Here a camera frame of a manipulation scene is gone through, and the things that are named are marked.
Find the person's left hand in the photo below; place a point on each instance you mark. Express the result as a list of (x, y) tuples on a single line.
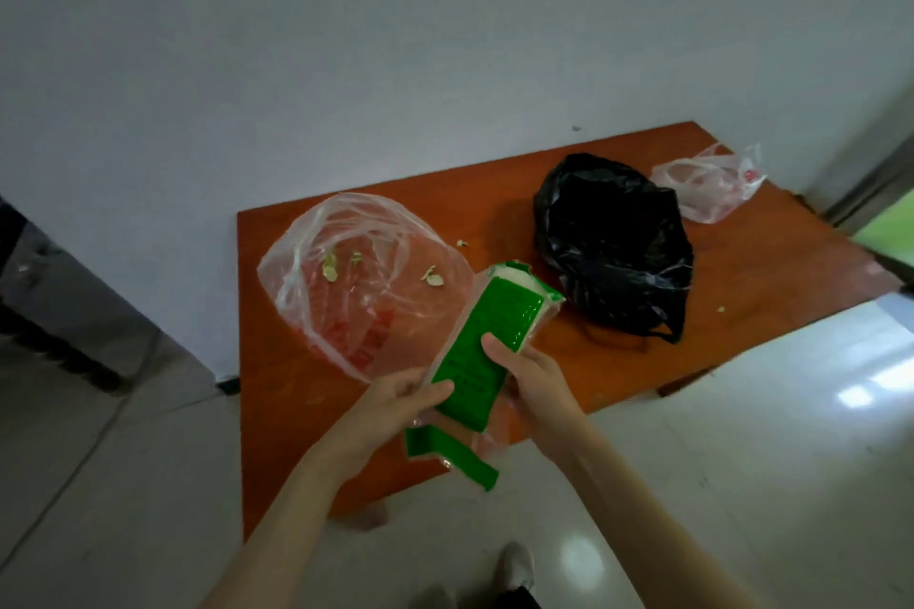
[(378, 416)]

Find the person's right hand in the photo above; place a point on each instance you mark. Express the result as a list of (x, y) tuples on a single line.
[(543, 401)]

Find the green packet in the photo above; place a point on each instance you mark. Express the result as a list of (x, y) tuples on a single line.
[(493, 330)]

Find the clear vegetable bag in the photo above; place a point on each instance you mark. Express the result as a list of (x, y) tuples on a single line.
[(371, 316)]

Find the large black plastic bag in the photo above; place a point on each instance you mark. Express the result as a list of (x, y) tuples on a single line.
[(614, 244)]

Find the clear plastic bag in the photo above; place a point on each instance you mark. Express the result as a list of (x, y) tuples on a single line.
[(707, 187)]

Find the person's right forearm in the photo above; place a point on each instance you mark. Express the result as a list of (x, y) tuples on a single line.
[(643, 537)]

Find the person's left forearm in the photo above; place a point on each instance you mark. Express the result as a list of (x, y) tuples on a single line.
[(278, 537)]

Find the person's white right shoe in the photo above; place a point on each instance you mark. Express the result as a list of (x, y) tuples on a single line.
[(515, 566)]

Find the black trouser leg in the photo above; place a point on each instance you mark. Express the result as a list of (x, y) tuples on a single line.
[(515, 600)]

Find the brown wooden table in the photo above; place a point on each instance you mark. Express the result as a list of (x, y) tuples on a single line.
[(750, 273)]

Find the dark wooden furniture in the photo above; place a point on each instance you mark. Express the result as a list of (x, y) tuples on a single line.
[(50, 316)]

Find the frosted glass door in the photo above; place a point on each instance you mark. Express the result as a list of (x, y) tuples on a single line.
[(885, 230)]

